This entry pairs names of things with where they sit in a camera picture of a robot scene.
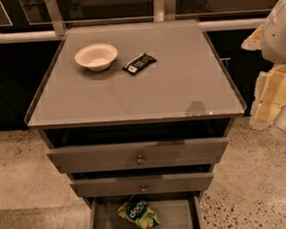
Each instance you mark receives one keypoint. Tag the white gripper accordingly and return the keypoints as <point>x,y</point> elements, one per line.
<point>279,38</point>

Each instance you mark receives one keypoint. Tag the green rice chip bag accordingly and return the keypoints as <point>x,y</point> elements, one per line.
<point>137,211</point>

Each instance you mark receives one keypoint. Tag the grey drawer cabinet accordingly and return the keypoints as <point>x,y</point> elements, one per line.
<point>186,94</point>

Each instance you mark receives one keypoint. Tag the bottom grey drawer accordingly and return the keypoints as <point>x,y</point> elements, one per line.
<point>174,210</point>

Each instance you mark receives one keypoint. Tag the grey drawer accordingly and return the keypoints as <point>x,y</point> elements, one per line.
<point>75,159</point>
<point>174,210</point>
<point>142,184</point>

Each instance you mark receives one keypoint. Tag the middle grey drawer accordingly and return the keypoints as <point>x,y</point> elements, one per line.
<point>142,184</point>

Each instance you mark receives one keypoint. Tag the top grey drawer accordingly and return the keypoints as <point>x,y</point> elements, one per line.
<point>75,159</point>

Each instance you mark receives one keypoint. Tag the metal window railing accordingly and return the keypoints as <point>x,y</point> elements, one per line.
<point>40,20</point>

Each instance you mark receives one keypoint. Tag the black snack bar wrapper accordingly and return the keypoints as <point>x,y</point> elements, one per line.
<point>138,64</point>

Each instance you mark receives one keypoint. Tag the white paper bowl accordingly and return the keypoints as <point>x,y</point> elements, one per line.
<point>96,57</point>

